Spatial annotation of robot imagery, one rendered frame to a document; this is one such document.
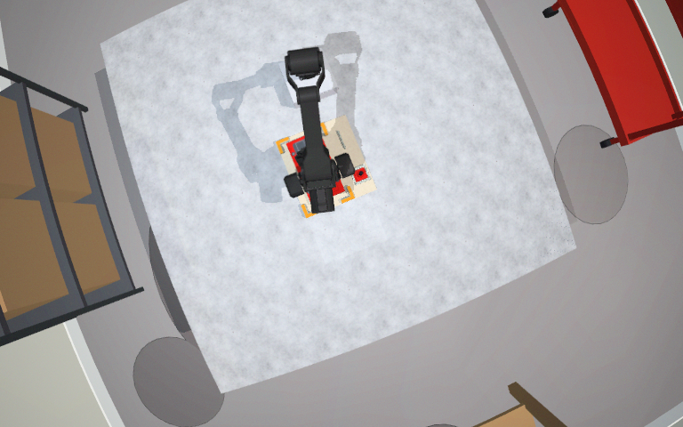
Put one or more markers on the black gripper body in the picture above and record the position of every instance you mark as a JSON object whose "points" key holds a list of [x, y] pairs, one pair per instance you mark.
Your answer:
{"points": [[295, 185]]}

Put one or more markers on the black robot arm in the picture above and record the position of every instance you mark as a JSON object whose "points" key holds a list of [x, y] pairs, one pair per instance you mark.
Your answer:
{"points": [[316, 165]]}

